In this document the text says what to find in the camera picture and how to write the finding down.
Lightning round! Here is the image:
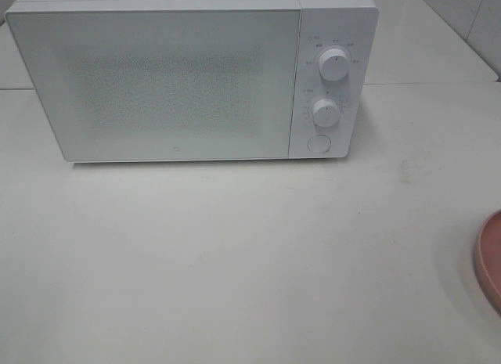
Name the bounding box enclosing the round white door button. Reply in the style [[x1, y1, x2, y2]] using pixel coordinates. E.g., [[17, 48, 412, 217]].
[[308, 135, 331, 153]]

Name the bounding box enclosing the pink round plate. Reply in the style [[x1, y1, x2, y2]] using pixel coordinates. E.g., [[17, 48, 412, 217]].
[[474, 211, 500, 315]]

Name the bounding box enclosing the white microwave door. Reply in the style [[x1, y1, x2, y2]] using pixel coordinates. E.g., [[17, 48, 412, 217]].
[[7, 10, 300, 162]]

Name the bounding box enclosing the lower white timer knob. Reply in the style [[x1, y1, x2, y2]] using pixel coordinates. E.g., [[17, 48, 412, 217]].
[[311, 98, 341, 128]]

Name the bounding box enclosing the upper white power knob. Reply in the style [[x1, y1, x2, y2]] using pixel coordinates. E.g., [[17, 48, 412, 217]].
[[318, 46, 351, 82]]

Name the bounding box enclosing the white microwave oven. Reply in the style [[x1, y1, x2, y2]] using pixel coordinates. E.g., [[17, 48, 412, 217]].
[[5, 0, 379, 161]]

